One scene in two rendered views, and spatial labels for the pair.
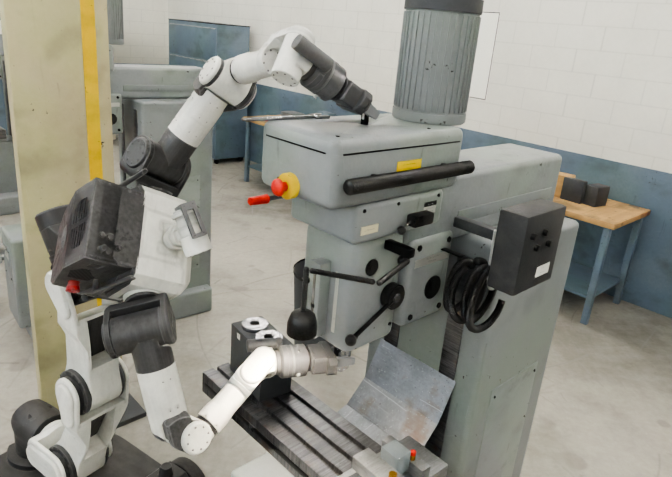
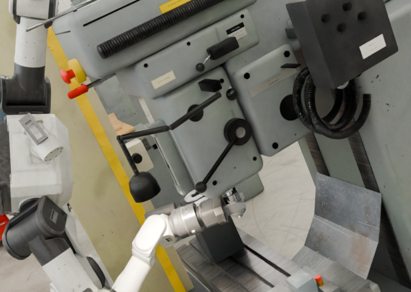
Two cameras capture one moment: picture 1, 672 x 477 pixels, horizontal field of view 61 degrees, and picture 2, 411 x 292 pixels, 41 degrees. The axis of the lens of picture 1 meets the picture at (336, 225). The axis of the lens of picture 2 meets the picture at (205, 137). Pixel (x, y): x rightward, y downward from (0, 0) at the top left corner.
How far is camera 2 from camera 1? 73 cm
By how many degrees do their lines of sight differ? 25
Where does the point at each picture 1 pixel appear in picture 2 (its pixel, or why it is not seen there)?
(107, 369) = not seen: hidden behind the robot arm
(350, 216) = (136, 75)
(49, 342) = (110, 256)
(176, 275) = (50, 178)
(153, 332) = (35, 230)
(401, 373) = (339, 201)
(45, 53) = (8, 34)
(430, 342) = (347, 161)
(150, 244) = (20, 160)
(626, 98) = not seen: outside the picture
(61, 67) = not seen: hidden behind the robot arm
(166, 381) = (62, 267)
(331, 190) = (90, 61)
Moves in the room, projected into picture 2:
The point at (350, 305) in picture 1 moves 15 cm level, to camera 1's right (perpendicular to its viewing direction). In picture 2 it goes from (191, 155) to (244, 141)
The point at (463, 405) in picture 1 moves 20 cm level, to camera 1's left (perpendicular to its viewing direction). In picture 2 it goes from (398, 215) to (330, 228)
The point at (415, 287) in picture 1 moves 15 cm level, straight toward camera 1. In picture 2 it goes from (265, 114) to (243, 141)
